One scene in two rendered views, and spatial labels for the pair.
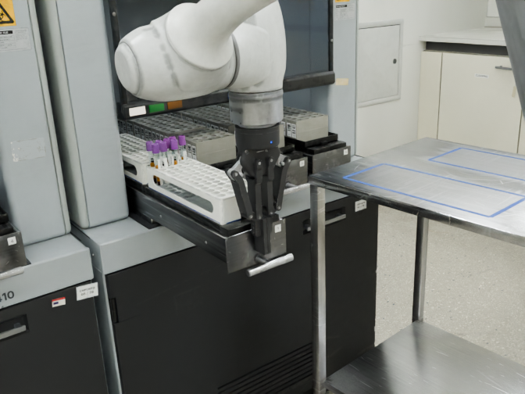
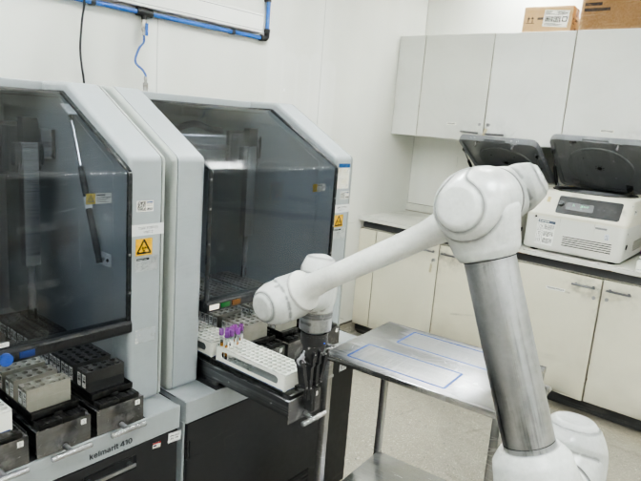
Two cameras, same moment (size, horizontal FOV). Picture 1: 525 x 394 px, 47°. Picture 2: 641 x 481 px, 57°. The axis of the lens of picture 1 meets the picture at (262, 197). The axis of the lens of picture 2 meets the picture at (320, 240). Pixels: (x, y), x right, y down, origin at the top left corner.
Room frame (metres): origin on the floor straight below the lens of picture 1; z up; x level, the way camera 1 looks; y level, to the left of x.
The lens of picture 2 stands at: (-0.49, 0.40, 1.57)
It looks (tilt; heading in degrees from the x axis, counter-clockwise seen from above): 12 degrees down; 345
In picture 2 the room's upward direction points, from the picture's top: 4 degrees clockwise
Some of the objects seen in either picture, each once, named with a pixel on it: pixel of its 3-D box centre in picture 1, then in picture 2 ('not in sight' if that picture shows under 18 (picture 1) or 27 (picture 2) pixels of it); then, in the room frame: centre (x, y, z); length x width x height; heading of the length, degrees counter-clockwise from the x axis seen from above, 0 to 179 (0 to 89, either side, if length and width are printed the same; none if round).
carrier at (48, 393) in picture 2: not in sight; (47, 393); (0.97, 0.68, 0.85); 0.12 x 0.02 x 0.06; 127
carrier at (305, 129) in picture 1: (310, 128); not in sight; (1.57, -0.14, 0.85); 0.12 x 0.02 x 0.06; 125
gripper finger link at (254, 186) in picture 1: (254, 188); (308, 369); (0.98, 0.01, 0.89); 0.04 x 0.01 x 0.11; 36
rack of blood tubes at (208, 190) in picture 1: (201, 189); (259, 364); (1.15, 0.12, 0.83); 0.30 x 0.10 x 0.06; 36
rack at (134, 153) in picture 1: (133, 159); (194, 334); (1.40, 0.31, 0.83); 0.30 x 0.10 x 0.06; 36
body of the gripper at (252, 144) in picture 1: (258, 149); (313, 345); (0.99, 0.00, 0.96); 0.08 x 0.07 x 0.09; 126
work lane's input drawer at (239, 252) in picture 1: (172, 198); (229, 366); (1.26, 0.20, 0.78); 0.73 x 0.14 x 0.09; 36
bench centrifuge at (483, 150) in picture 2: not in sight; (500, 186); (3.01, -1.74, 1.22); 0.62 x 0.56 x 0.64; 124
